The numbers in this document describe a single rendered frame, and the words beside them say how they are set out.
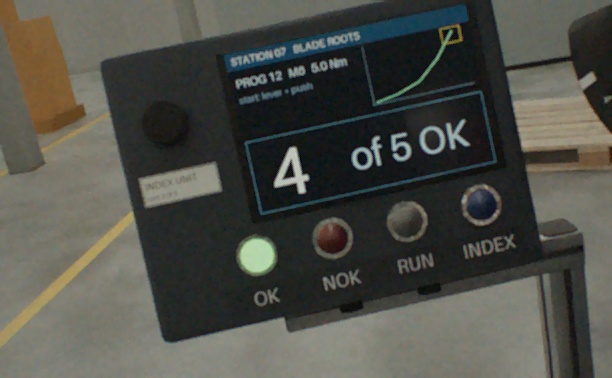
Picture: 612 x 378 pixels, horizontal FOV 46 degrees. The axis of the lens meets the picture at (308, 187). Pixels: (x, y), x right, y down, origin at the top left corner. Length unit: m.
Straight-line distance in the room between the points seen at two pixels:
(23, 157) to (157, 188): 6.29
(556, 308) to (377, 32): 0.27
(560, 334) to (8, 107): 6.26
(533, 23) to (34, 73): 5.34
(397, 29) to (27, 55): 8.32
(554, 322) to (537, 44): 6.08
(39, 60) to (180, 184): 8.24
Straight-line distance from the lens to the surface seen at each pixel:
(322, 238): 0.46
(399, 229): 0.47
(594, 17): 1.35
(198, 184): 0.47
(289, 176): 0.47
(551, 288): 0.60
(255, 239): 0.47
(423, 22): 0.49
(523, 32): 6.62
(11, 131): 6.73
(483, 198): 0.48
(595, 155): 3.90
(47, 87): 8.70
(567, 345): 0.63
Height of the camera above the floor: 1.29
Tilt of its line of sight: 17 degrees down
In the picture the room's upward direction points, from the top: 12 degrees counter-clockwise
